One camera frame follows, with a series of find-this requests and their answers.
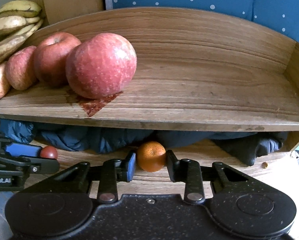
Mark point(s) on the bunch of ripe bananas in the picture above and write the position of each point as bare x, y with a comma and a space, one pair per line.
19, 19

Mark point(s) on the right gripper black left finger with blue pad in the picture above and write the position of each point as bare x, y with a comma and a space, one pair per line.
113, 171

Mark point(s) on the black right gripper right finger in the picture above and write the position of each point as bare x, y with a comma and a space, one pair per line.
189, 172

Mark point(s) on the red apple far right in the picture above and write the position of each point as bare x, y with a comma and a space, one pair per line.
101, 66

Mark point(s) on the curved wooden shelf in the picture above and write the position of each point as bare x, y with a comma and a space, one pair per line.
197, 71

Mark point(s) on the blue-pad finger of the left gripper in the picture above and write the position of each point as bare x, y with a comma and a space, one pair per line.
16, 149

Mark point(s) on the red cherry tomato back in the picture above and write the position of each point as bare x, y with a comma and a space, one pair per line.
49, 152

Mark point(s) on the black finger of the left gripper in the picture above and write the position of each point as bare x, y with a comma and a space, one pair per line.
42, 165

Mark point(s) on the dark blue jacket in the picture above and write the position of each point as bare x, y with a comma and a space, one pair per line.
245, 146

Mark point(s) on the small orange tangerine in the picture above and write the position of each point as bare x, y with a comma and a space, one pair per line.
151, 156

